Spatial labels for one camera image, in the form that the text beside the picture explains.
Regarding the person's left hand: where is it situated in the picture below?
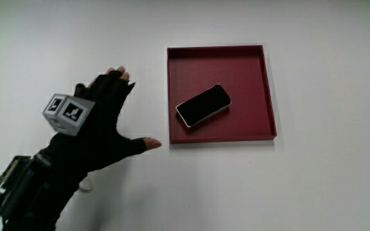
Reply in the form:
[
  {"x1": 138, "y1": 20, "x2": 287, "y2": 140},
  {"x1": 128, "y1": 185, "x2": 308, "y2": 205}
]
[{"x1": 42, "y1": 65, "x2": 163, "y2": 173}]

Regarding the black smartphone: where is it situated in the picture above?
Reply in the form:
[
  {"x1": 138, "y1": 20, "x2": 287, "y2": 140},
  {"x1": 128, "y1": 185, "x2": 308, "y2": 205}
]
[{"x1": 175, "y1": 83, "x2": 233, "y2": 129}]

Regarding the person's left forearm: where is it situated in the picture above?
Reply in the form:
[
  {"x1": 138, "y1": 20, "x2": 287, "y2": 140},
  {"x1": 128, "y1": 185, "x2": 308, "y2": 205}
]
[{"x1": 0, "y1": 149, "x2": 88, "y2": 231}]

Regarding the dark red square tray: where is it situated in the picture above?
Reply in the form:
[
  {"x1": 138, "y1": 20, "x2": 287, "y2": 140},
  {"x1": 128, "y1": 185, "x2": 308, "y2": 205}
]
[{"x1": 166, "y1": 44, "x2": 278, "y2": 144}]

